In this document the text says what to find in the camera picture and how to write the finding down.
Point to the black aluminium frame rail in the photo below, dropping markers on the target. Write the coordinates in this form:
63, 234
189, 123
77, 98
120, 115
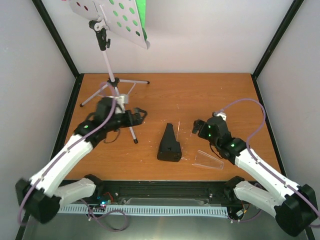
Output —
211, 192

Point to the green sheet on stand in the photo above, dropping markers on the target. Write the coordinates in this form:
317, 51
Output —
141, 7

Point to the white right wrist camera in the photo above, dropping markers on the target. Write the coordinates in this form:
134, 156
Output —
220, 114

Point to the light blue cable duct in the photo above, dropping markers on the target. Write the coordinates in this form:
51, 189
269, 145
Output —
163, 211

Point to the black metronome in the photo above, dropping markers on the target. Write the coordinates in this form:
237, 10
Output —
169, 149

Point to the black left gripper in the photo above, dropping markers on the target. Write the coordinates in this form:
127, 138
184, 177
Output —
139, 121

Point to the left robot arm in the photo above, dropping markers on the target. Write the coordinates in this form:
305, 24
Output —
42, 195

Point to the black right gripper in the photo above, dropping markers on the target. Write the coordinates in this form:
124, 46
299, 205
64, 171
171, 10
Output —
202, 134

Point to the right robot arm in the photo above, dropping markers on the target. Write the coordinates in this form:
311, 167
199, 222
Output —
294, 207

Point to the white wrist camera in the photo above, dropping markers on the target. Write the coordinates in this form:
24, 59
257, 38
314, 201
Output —
122, 98
220, 114

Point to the clear plastic metronome cover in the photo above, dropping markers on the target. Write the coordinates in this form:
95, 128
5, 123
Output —
205, 160

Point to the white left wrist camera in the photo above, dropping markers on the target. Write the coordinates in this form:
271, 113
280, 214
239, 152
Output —
122, 98

